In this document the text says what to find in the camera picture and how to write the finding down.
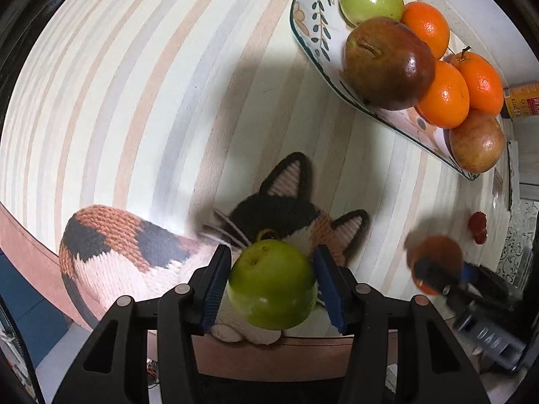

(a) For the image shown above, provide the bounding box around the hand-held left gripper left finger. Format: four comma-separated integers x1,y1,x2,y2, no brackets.
51,244,233,404

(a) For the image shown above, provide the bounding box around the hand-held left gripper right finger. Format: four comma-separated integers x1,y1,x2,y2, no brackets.
314,244,483,404

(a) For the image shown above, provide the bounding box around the orange-red round fruit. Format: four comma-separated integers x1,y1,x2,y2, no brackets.
405,236,464,296

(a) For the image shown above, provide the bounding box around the green apple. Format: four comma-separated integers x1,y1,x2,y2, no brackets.
340,0,406,26
226,239,319,331

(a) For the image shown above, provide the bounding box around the red-brown pear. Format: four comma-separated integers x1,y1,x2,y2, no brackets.
448,109,506,174

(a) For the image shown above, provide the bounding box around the large orange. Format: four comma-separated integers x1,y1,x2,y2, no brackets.
416,61,471,129

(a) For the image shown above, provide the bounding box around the orange with stem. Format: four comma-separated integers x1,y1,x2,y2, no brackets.
450,46,505,117

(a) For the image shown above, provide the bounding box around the small orange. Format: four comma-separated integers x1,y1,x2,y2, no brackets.
400,2,451,60

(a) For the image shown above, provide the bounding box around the oval floral ceramic plate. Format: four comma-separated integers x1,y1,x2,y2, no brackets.
289,0,507,181

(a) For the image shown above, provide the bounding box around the calico cat plush toy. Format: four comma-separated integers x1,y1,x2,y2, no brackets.
58,151,371,346

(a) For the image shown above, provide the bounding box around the yellow can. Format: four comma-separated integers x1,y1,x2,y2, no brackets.
501,81,539,120

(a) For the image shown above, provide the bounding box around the striped tablecloth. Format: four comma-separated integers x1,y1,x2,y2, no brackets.
0,0,525,381

